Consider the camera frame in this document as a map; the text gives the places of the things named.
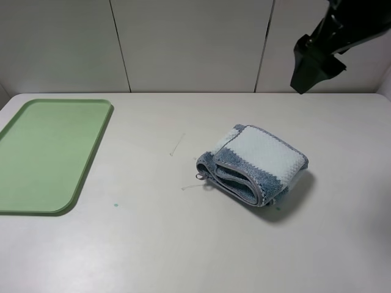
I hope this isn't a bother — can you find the blue white striped towel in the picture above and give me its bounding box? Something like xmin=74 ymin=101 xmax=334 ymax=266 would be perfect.
xmin=196 ymin=124 xmax=309 ymax=207

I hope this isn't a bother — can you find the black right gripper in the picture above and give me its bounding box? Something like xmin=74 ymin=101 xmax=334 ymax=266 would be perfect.
xmin=290 ymin=0 xmax=390 ymax=94

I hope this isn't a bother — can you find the green plastic tray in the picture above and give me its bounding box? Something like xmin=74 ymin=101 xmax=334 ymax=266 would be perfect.
xmin=1 ymin=99 xmax=114 ymax=215

